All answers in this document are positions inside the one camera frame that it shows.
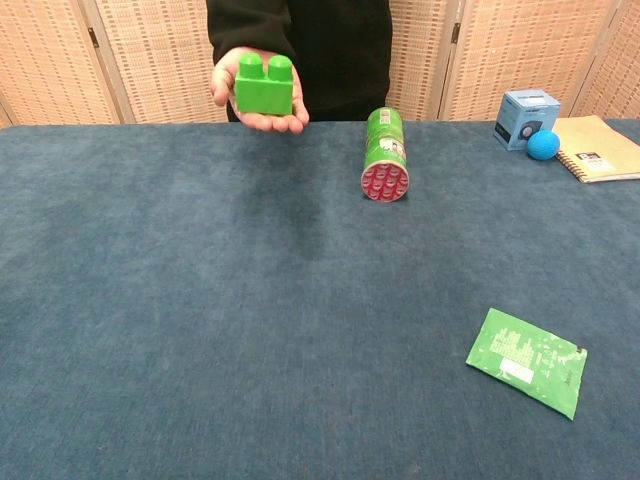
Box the person's right hand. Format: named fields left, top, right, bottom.
left=210, top=47, right=311, bottom=135

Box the green toy brick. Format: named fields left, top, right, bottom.
left=234, top=52, right=295, bottom=117

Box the person's right forearm black sleeve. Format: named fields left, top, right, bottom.
left=205, top=0, right=296, bottom=69

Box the person's torso black clothing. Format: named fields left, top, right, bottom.
left=219, top=0, right=393, bottom=123

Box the green cylindrical can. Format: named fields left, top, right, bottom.
left=359, top=107, right=413, bottom=203

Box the blue tablecloth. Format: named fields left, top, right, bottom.
left=0, top=118, right=640, bottom=480

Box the light blue cardboard box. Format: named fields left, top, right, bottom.
left=492, top=90, right=562, bottom=152

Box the blue ball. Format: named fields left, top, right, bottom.
left=526, top=129, right=559, bottom=162

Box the tan spiral notebook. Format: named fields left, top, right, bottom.
left=551, top=115, right=640, bottom=184

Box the green foil sachet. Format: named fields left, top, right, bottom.
left=465, top=307, right=589, bottom=421

